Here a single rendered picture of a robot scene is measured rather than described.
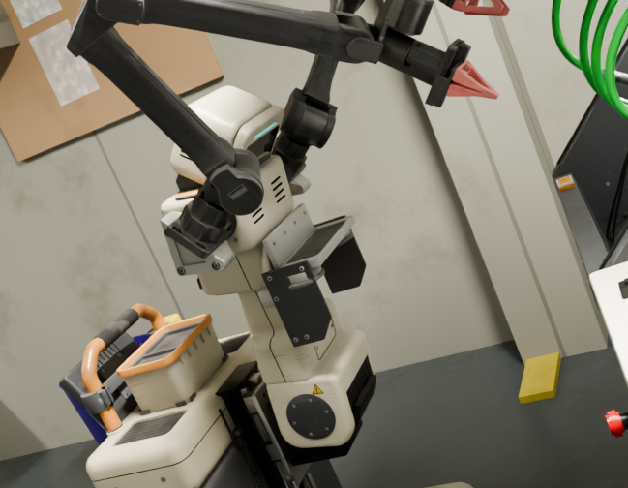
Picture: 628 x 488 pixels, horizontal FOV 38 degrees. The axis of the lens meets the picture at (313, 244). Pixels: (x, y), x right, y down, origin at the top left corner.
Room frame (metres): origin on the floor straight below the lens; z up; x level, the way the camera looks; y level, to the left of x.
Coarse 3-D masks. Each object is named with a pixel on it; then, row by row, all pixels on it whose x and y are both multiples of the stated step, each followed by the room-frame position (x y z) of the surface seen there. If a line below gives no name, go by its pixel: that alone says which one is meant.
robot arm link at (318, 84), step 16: (336, 0) 2.10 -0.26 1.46; (352, 0) 2.10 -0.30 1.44; (320, 64) 1.99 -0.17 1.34; (336, 64) 2.00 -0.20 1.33; (320, 80) 1.97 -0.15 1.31; (304, 96) 1.95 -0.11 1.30; (320, 96) 1.95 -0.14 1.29; (288, 112) 1.90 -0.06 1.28; (336, 112) 1.95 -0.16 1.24; (288, 128) 1.91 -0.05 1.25; (320, 144) 1.92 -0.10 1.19
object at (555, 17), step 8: (560, 0) 1.49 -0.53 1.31; (552, 8) 1.50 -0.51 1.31; (552, 16) 1.50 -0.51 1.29; (552, 24) 1.50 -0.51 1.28; (560, 32) 1.50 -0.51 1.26; (560, 40) 1.50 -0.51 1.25; (560, 48) 1.50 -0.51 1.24; (568, 48) 1.50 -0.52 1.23; (568, 56) 1.50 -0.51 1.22; (576, 56) 1.50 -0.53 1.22; (576, 64) 1.50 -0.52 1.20
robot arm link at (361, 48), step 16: (400, 0) 1.44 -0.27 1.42; (416, 0) 1.43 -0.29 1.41; (432, 0) 1.44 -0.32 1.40; (384, 16) 1.45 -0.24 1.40; (400, 16) 1.45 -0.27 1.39; (416, 16) 1.44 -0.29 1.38; (384, 32) 1.45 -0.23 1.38; (416, 32) 1.45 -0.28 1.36; (352, 48) 1.44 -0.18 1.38; (368, 48) 1.44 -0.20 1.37
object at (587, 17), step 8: (592, 0) 1.40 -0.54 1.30; (592, 8) 1.40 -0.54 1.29; (584, 16) 1.41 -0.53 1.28; (584, 24) 1.41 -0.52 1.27; (584, 32) 1.41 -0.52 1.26; (584, 40) 1.41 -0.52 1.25; (584, 48) 1.41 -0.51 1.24; (584, 56) 1.41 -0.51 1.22; (584, 64) 1.41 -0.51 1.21; (584, 72) 1.42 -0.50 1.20; (592, 80) 1.41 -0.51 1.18; (592, 88) 1.42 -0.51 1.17; (600, 96) 1.42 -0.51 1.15
